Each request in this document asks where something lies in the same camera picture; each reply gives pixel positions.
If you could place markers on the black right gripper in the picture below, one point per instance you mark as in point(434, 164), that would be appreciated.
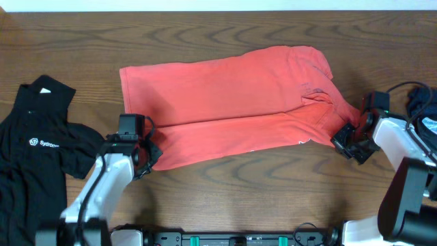
point(337, 140)

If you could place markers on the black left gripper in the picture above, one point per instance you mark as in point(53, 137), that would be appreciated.
point(156, 153)

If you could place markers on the red orange t-shirt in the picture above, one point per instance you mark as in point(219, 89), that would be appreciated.
point(268, 98)

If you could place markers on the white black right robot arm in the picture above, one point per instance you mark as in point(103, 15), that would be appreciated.
point(402, 217)

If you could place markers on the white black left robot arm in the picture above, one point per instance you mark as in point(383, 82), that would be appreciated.
point(125, 156)

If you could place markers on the dark blue jeans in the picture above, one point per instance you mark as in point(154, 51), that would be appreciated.
point(425, 123)

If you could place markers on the black polo shirt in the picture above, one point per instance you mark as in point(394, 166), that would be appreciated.
point(39, 147)

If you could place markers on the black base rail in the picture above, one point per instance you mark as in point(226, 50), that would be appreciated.
point(239, 239)

